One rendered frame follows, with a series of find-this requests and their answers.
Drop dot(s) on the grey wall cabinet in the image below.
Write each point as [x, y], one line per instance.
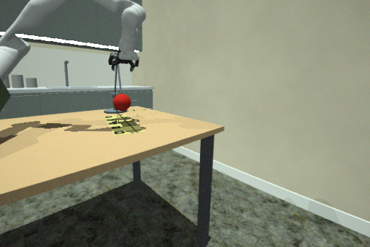
[86, 29]

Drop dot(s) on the pale yellow numbered strip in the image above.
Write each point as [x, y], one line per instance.
[127, 129]

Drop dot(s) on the grey jointed lamp red head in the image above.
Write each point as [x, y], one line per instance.
[122, 102]

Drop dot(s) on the grey faucet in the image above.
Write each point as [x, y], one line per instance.
[66, 73]

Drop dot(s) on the tall pale grey canister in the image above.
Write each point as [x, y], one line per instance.
[17, 81]

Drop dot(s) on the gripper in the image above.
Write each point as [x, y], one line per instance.
[125, 60]

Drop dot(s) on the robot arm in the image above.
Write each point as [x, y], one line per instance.
[130, 32]

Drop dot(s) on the short pale grey canister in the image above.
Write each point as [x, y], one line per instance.
[31, 82]

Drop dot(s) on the pale wooden table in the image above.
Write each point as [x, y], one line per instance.
[86, 154]

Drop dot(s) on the dark grey counter cabinet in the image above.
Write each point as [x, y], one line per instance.
[57, 102]

